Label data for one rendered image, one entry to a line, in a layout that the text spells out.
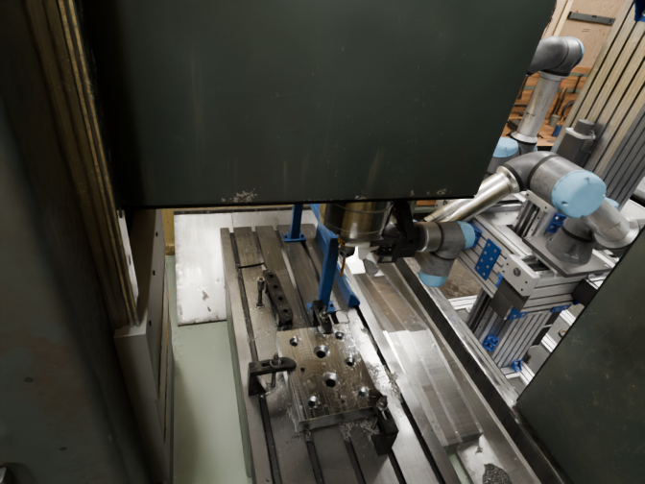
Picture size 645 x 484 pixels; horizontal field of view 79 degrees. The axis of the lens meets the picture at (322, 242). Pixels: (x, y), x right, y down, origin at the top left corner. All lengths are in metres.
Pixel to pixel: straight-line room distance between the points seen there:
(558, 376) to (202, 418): 1.13
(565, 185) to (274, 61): 0.81
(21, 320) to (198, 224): 1.51
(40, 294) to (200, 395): 1.12
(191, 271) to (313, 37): 1.40
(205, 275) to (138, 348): 1.16
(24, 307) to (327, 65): 0.46
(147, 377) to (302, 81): 0.54
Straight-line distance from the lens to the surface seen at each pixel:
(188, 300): 1.78
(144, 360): 0.72
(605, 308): 1.24
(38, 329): 0.51
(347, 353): 1.20
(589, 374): 1.32
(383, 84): 0.64
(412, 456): 1.18
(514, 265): 1.61
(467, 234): 1.05
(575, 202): 1.17
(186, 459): 1.44
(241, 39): 0.57
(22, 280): 0.46
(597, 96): 1.85
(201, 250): 1.88
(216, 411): 1.50
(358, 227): 0.81
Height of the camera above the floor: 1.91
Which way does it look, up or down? 35 degrees down
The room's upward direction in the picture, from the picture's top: 9 degrees clockwise
